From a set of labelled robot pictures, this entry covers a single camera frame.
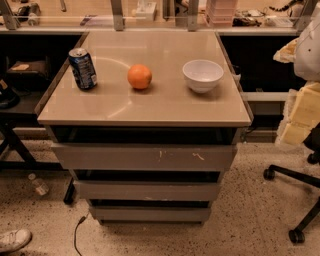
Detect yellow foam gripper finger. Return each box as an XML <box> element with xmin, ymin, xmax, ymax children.
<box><xmin>289</xmin><ymin>82</ymin><xmax>320</xmax><ymax>128</ymax></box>
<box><xmin>280</xmin><ymin>123</ymin><xmax>310</xmax><ymax>145</ymax></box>

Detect grey drawer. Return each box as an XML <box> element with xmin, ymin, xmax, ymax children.
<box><xmin>89</xmin><ymin>207</ymin><xmax>211</xmax><ymax>222</ymax></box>
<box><xmin>52</xmin><ymin>143</ymin><xmax>237</xmax><ymax>171</ymax></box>
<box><xmin>74</xmin><ymin>181</ymin><xmax>220</xmax><ymax>201</ymax></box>

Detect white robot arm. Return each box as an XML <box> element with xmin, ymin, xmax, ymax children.
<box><xmin>277</xmin><ymin>14</ymin><xmax>320</xmax><ymax>145</ymax></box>

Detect grey drawer cabinet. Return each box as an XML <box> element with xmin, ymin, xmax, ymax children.
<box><xmin>38</xmin><ymin>31</ymin><xmax>252</xmax><ymax>210</ymax></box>

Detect grey bottom drawer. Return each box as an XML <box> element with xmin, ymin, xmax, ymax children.
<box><xmin>89</xmin><ymin>207</ymin><xmax>211</xmax><ymax>222</ymax></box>

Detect grey top drawer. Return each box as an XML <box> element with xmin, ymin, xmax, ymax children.
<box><xmin>52</xmin><ymin>143</ymin><xmax>237</xmax><ymax>171</ymax></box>

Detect white ceramic bowl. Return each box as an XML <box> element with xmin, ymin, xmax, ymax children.
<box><xmin>182</xmin><ymin>59</ymin><xmax>224</xmax><ymax>93</ymax></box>

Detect pink stacked containers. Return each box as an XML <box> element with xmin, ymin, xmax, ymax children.
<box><xmin>205</xmin><ymin>0</ymin><xmax>238</xmax><ymax>27</ymax></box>

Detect orange fruit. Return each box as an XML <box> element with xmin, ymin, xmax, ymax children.
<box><xmin>127</xmin><ymin>64</ymin><xmax>152</xmax><ymax>90</ymax></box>

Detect white box on shelf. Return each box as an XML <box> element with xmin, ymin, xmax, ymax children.
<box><xmin>135</xmin><ymin>0</ymin><xmax>157</xmax><ymax>21</ymax></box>

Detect blue soda can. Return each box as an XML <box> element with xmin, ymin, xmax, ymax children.
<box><xmin>68</xmin><ymin>48</ymin><xmax>97</xmax><ymax>90</ymax></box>

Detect clear plastic bottle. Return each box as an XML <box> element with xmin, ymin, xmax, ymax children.
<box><xmin>28</xmin><ymin>173</ymin><xmax>49</xmax><ymax>196</ymax></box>

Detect black side table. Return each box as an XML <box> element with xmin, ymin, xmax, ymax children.
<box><xmin>0</xmin><ymin>56</ymin><xmax>77</xmax><ymax>205</ymax></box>

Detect white sneaker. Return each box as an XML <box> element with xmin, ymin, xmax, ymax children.
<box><xmin>0</xmin><ymin>229</ymin><xmax>32</xmax><ymax>253</ymax></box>

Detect black floor cable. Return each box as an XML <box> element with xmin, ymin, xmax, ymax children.
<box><xmin>73</xmin><ymin>215</ymin><xmax>88</xmax><ymax>256</ymax></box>

